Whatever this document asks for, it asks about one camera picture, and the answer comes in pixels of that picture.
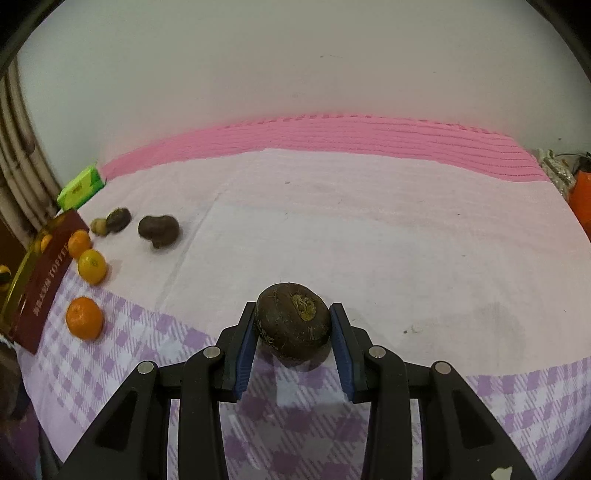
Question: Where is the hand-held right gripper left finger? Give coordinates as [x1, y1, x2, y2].
[67, 302, 257, 480]

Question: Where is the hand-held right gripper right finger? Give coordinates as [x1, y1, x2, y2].
[329, 302, 539, 480]

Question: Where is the dark brown round fruit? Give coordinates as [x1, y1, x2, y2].
[106, 208, 132, 234]
[138, 215, 180, 250]
[254, 282, 332, 361]

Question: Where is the gold metal tin tray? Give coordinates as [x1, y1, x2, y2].
[0, 209, 91, 355]

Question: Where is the green tissue pack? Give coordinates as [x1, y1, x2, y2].
[56, 165, 107, 210]

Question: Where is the orange plastic object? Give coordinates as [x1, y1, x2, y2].
[569, 171, 591, 241]

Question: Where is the crumpled patterned bag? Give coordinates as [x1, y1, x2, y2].
[536, 148, 579, 195]

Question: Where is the beige patterned curtain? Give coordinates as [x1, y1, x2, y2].
[0, 60, 63, 232]

